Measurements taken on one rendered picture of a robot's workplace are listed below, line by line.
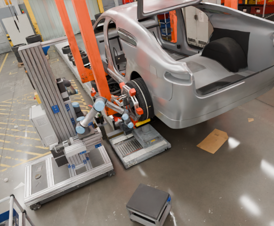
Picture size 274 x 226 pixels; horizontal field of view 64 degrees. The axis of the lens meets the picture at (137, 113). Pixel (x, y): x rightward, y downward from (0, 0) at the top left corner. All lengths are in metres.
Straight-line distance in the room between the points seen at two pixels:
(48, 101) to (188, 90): 1.73
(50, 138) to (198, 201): 2.09
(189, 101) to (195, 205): 1.29
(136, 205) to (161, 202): 0.29
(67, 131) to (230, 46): 2.83
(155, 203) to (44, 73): 1.98
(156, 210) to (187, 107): 1.19
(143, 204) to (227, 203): 1.04
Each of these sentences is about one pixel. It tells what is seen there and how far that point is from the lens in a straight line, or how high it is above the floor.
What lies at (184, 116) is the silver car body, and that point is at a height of 0.97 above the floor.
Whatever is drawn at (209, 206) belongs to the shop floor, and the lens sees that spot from 3.02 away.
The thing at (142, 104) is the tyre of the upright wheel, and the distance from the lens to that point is 3.15.
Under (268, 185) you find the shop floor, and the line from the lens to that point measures 3.34.
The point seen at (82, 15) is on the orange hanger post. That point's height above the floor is 2.18.
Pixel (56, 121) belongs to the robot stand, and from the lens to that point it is 3.12.
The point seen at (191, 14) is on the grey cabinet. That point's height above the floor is 1.13.
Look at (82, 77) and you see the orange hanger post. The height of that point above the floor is 0.67.
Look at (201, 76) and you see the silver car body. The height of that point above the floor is 0.96.
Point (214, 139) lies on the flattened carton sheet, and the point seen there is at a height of 0.01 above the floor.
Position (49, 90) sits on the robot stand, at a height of 1.49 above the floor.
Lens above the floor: 2.47
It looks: 31 degrees down
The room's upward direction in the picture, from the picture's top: 12 degrees counter-clockwise
